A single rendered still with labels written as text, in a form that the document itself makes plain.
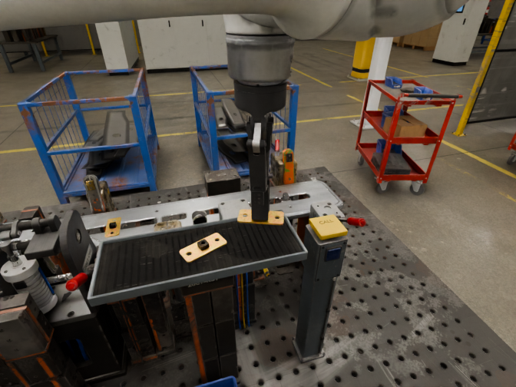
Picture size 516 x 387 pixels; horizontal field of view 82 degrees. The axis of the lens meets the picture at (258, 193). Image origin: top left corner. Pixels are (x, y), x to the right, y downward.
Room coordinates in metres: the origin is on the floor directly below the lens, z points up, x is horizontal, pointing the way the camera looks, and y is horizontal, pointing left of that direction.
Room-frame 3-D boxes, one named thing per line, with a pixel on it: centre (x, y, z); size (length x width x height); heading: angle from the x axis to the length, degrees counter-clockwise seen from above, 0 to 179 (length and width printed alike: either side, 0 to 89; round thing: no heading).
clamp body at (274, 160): (1.01, -0.09, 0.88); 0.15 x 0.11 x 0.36; 16
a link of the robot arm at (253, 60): (0.44, 0.00, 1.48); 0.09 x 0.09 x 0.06
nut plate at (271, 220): (0.44, -0.01, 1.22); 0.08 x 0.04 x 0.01; 84
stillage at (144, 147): (2.77, 1.47, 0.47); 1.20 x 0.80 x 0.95; 15
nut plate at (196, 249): (0.41, 0.10, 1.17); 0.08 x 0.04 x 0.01; 129
